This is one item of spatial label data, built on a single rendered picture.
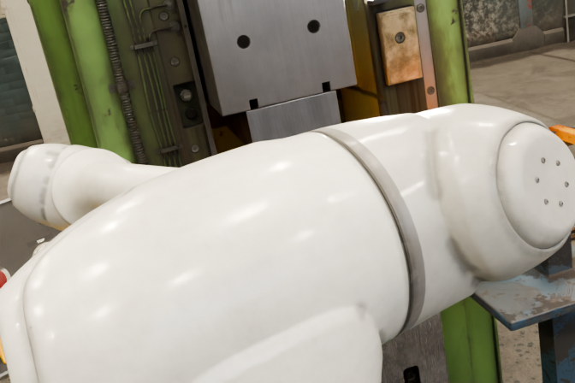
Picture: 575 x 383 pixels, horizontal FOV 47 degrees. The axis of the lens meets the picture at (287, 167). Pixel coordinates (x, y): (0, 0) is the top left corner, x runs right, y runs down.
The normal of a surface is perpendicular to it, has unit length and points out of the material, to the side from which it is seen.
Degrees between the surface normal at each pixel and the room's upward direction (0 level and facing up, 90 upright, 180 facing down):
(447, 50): 90
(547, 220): 70
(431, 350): 90
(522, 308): 0
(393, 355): 90
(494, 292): 0
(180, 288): 57
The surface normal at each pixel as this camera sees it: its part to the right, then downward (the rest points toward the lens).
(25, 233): 0.47, -0.37
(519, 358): -0.18, -0.94
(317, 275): 0.45, -0.17
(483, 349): 0.26, 0.24
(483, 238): -0.06, 0.40
